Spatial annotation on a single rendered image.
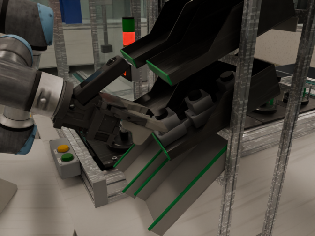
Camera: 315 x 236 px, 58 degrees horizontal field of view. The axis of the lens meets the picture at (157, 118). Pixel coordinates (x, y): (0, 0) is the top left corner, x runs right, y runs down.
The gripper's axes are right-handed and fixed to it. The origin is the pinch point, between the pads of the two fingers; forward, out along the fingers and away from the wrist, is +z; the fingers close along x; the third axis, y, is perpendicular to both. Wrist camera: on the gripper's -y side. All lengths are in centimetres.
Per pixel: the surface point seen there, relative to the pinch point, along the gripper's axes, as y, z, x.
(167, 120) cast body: -0.6, 1.5, 1.4
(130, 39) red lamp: -12, 6, -61
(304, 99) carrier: -20, 103, -54
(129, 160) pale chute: 21.1, 8.2, -21.4
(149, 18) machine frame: -29, 32, -127
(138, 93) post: 8, 19, -62
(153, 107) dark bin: 1.5, 5.8, -15.7
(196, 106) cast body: -5.5, 6.3, 2.0
